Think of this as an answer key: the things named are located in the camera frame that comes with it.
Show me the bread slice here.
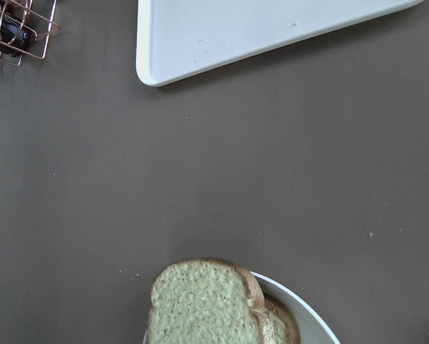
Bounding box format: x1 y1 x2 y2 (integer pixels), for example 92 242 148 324
264 294 301 344
145 258 268 343

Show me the cream rabbit tray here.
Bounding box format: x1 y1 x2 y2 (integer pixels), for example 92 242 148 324
135 0 417 87

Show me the white round plate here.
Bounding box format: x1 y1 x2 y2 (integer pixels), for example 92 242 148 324
142 271 341 344

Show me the tea bottle three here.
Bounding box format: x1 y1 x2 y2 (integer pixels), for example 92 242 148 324
0 14 35 57

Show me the copper wire bottle rack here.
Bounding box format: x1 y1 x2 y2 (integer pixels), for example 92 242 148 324
0 0 60 68

